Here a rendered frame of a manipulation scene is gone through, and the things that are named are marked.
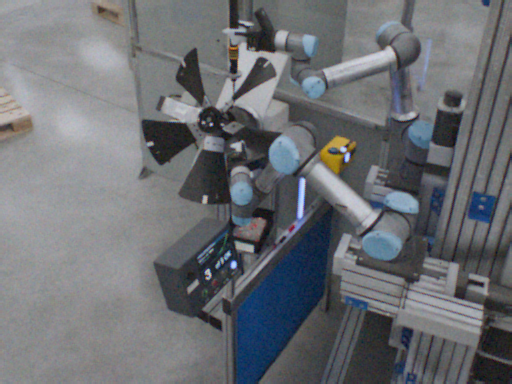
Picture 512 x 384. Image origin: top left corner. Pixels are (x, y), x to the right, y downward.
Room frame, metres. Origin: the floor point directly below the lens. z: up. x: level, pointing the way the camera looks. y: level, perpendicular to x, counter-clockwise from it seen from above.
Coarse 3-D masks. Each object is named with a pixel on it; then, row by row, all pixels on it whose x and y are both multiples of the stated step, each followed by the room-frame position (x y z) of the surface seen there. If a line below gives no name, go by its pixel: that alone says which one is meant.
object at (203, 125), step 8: (200, 112) 2.24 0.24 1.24; (208, 112) 2.22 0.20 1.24; (216, 112) 2.21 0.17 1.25; (224, 112) 2.25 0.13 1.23; (200, 120) 2.22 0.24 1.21; (216, 120) 2.19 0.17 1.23; (224, 120) 2.20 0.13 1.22; (232, 120) 2.26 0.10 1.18; (200, 128) 2.18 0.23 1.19; (208, 128) 2.18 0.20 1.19; (216, 128) 2.16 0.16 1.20; (216, 136) 2.23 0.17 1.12; (224, 136) 2.23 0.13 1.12
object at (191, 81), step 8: (192, 56) 2.45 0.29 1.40; (192, 64) 2.44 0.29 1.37; (184, 72) 2.47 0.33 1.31; (192, 72) 2.42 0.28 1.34; (176, 80) 2.52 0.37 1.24; (184, 80) 2.47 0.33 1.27; (192, 80) 2.41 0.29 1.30; (200, 80) 2.36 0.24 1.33; (192, 88) 2.41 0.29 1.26; (200, 88) 2.35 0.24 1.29; (200, 96) 2.35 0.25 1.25; (200, 104) 2.35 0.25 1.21
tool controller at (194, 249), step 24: (192, 240) 1.42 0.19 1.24; (216, 240) 1.43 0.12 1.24; (168, 264) 1.31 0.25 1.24; (192, 264) 1.33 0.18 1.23; (216, 264) 1.39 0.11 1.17; (240, 264) 1.47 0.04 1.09; (168, 288) 1.31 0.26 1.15; (192, 288) 1.29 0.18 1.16; (216, 288) 1.36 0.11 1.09; (192, 312) 1.26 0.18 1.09
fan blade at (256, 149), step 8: (248, 128) 2.18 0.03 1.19; (256, 128) 2.20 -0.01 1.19; (240, 136) 2.12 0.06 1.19; (248, 136) 2.12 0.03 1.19; (256, 136) 2.13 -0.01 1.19; (264, 136) 2.13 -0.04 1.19; (272, 136) 2.13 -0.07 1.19; (248, 144) 2.08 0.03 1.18; (256, 144) 2.08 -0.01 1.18; (264, 144) 2.08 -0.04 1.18; (248, 152) 2.04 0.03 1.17; (256, 152) 2.04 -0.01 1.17; (264, 152) 2.04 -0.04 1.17; (264, 168) 1.97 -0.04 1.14
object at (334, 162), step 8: (336, 136) 2.33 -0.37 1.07; (328, 144) 2.25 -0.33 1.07; (336, 144) 2.26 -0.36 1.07; (344, 144) 2.26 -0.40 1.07; (352, 144) 2.26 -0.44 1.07; (320, 152) 2.20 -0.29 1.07; (328, 152) 2.19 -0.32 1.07; (344, 152) 2.19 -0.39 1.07; (328, 160) 2.18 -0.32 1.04; (336, 160) 2.16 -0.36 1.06; (352, 160) 2.26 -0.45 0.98; (336, 168) 2.15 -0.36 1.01; (344, 168) 2.19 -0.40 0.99
